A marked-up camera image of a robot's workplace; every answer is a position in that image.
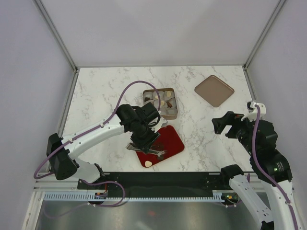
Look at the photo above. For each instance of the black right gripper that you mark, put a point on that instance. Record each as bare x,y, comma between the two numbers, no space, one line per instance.
219,124

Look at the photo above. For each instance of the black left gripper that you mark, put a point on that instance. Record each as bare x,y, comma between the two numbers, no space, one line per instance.
146,144

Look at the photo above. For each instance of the metal tongs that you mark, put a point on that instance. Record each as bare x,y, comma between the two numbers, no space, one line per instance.
153,151

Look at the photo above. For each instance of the dark heart chocolate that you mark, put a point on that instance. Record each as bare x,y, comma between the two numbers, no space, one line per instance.
160,157

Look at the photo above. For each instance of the white rounded chocolate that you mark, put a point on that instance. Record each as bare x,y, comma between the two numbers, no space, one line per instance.
148,164

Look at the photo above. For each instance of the gold tin lid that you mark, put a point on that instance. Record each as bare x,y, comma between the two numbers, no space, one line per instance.
214,91

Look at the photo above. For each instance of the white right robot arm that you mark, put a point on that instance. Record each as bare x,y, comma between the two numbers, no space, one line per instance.
258,138

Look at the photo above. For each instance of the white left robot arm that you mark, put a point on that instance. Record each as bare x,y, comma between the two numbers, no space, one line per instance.
63,152

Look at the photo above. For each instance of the red rectangular tray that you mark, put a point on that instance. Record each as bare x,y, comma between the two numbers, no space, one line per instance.
169,140

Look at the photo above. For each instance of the gold square tin box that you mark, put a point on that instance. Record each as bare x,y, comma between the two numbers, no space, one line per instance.
166,112

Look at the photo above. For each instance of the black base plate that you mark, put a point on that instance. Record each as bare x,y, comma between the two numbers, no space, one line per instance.
168,184

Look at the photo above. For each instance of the white slotted cable duct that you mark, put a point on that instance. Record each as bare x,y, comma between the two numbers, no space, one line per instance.
94,196

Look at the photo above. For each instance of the right aluminium frame post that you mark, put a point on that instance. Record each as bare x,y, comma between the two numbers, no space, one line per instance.
268,25

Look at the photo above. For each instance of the aluminium frame post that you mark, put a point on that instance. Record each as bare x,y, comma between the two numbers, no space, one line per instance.
51,26
268,25

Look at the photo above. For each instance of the left aluminium frame post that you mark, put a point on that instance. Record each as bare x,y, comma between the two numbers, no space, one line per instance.
51,26

